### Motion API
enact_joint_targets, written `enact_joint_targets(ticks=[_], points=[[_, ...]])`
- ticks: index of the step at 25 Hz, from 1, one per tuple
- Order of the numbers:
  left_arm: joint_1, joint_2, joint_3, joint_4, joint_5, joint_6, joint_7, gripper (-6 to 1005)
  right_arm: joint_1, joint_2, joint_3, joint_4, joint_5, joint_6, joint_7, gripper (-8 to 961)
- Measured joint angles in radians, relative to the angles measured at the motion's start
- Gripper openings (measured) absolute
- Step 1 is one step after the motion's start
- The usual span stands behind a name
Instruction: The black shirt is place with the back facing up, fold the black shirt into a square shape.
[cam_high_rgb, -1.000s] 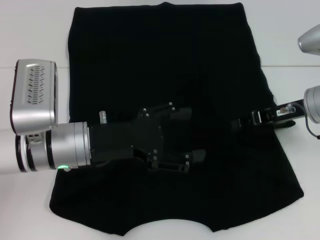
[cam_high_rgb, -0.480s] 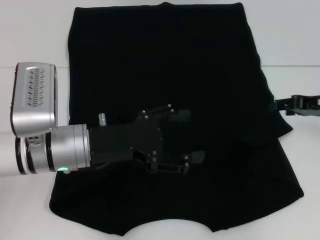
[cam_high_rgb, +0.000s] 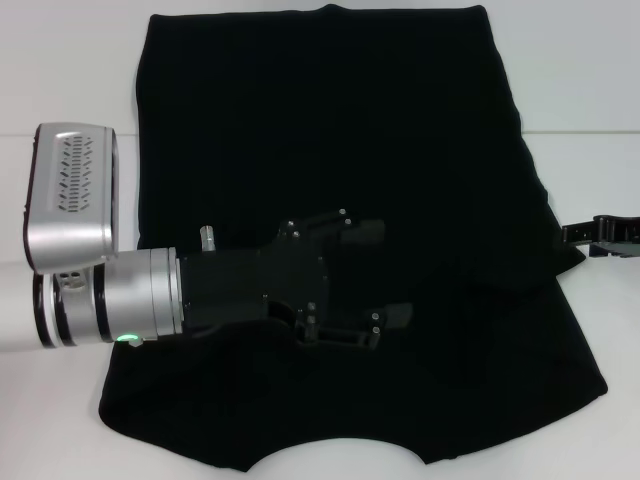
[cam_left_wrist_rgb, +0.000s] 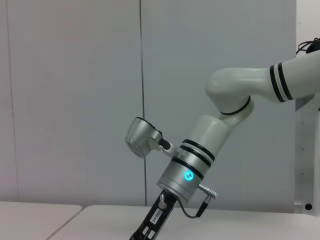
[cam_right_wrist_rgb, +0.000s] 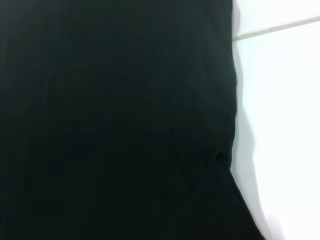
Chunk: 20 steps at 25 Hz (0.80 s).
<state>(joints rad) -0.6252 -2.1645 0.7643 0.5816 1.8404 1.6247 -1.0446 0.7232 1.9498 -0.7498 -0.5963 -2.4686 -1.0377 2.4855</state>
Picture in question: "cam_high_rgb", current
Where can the silver left camera mount bracket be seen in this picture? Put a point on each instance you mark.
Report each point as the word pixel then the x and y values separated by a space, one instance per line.
pixel 72 280

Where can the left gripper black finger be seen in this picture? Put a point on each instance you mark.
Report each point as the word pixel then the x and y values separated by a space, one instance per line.
pixel 362 231
pixel 397 316

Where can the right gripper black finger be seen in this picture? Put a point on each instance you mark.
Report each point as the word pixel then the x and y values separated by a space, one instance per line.
pixel 615 230
pixel 615 251

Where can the silver plug on left gripper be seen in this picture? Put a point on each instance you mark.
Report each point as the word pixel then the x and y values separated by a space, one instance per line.
pixel 207 239

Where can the black t-shirt with FREE print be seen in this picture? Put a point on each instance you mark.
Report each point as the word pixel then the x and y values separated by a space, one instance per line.
pixel 325 125

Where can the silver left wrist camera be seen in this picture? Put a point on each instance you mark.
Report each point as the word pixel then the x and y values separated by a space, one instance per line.
pixel 70 240

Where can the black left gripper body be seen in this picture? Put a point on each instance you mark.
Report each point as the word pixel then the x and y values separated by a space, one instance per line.
pixel 250 285

